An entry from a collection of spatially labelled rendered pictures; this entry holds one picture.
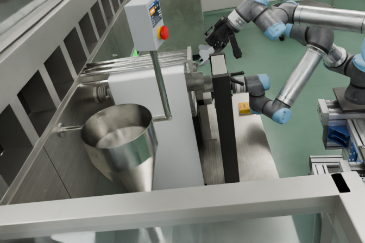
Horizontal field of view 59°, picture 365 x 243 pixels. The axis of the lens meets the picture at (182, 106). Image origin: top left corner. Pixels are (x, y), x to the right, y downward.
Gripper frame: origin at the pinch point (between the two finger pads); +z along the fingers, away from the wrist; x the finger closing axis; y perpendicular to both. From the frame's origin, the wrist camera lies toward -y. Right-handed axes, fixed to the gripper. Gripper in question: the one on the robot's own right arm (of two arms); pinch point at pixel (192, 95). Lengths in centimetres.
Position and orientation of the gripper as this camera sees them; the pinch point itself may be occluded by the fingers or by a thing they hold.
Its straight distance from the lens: 149.7
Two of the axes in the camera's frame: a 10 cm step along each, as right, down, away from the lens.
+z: -9.9, 1.2, 1.1
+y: -1.6, -8.2, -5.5
